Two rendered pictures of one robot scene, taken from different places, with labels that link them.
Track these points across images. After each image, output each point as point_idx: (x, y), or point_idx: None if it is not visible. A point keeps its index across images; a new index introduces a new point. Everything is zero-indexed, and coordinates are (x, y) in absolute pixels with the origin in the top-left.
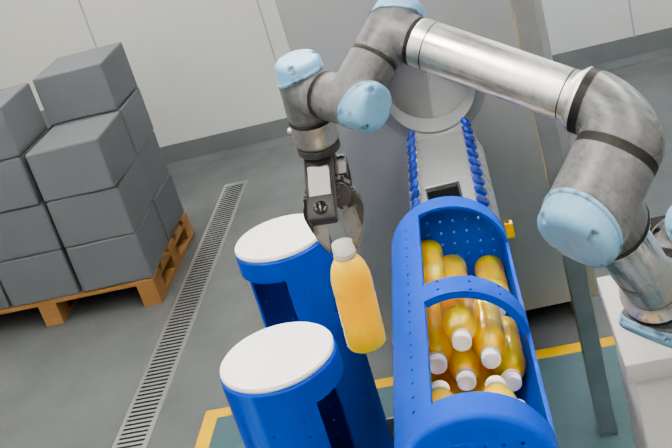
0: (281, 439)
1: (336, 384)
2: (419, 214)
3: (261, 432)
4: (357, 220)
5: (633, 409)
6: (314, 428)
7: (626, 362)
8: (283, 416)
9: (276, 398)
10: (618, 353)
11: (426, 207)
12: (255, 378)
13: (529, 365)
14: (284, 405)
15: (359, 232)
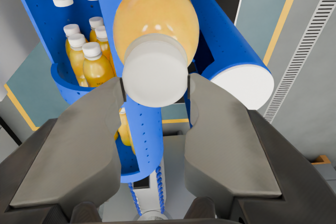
0: (236, 45)
1: (201, 73)
2: (138, 172)
3: (248, 49)
4: (58, 132)
5: (4, 12)
6: (216, 49)
7: None
8: (236, 53)
9: (241, 60)
10: (15, 56)
11: (134, 176)
12: (253, 77)
13: (62, 44)
14: (235, 57)
15: (84, 97)
